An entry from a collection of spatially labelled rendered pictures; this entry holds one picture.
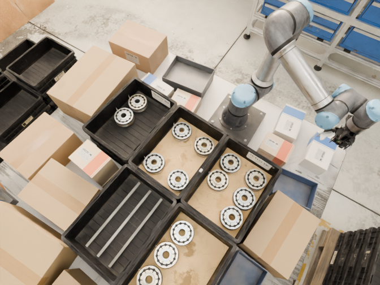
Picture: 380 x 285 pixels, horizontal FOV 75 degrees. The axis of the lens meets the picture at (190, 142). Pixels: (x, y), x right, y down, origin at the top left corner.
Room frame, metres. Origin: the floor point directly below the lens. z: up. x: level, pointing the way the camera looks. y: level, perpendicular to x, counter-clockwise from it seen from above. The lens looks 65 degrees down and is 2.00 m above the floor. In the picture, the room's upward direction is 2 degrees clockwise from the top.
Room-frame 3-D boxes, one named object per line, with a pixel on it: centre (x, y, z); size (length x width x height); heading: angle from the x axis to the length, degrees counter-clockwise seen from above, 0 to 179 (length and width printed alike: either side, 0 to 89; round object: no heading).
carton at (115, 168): (0.41, 0.46, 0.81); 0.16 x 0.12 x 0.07; 52
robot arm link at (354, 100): (0.59, -0.62, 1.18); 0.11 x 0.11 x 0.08; 44
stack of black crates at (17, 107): (0.94, 1.32, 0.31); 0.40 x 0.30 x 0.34; 149
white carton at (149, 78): (0.93, 0.22, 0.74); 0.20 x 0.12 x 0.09; 55
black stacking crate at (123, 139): (0.64, 0.30, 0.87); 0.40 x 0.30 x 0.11; 146
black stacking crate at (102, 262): (0.14, 0.28, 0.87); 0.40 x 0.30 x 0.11; 146
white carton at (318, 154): (0.55, -0.71, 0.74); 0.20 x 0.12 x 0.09; 149
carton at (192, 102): (0.85, 0.04, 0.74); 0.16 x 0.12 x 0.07; 65
